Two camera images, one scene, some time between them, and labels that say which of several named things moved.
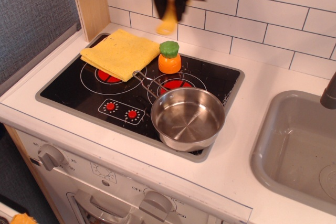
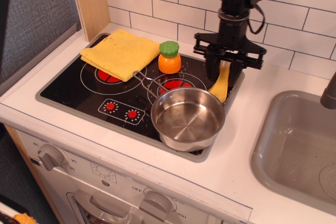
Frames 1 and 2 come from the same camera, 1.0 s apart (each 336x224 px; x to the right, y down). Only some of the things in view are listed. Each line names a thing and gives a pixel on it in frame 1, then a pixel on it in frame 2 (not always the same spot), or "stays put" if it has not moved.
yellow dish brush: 168,23 → 221,86
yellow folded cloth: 121,54 stays put
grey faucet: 328,99 stays put
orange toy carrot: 169,61 stays put
